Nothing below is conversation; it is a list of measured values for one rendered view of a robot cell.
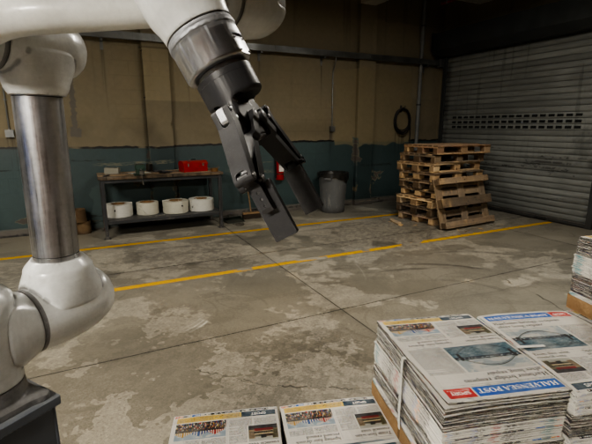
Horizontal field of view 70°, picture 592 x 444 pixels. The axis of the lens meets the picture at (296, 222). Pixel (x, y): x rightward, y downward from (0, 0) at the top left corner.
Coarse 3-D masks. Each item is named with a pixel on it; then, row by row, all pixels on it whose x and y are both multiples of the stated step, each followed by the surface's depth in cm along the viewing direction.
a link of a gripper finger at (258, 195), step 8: (240, 176) 45; (240, 184) 45; (248, 184) 46; (256, 184) 47; (256, 192) 47; (264, 192) 47; (256, 200) 47; (264, 200) 47; (272, 200) 48; (264, 208) 47; (272, 208) 47
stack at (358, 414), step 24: (264, 408) 117; (288, 408) 117; (312, 408) 117; (336, 408) 117; (360, 408) 117; (192, 432) 108; (216, 432) 108; (240, 432) 108; (264, 432) 108; (288, 432) 108; (312, 432) 108; (336, 432) 108; (360, 432) 108; (384, 432) 108
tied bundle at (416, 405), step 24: (384, 336) 112; (384, 360) 112; (408, 360) 99; (384, 384) 113; (408, 384) 98; (408, 408) 99; (432, 408) 87; (456, 408) 82; (480, 408) 84; (504, 408) 84; (528, 408) 86; (552, 408) 87; (408, 432) 99; (432, 432) 87; (456, 432) 84; (480, 432) 85; (504, 432) 86; (528, 432) 87; (552, 432) 89
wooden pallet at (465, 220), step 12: (432, 180) 665; (444, 180) 659; (456, 180) 673; (468, 180) 687; (480, 180) 702; (444, 192) 674; (456, 192) 688; (468, 192) 702; (480, 192) 714; (444, 204) 654; (456, 204) 667; (468, 204) 680; (444, 216) 665; (468, 216) 692; (480, 216) 711; (492, 216) 708; (444, 228) 655
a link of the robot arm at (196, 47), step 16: (208, 16) 49; (224, 16) 50; (176, 32) 49; (192, 32) 49; (208, 32) 49; (224, 32) 49; (176, 48) 50; (192, 48) 49; (208, 48) 49; (224, 48) 49; (240, 48) 50; (192, 64) 50; (208, 64) 49; (224, 64) 50; (192, 80) 51
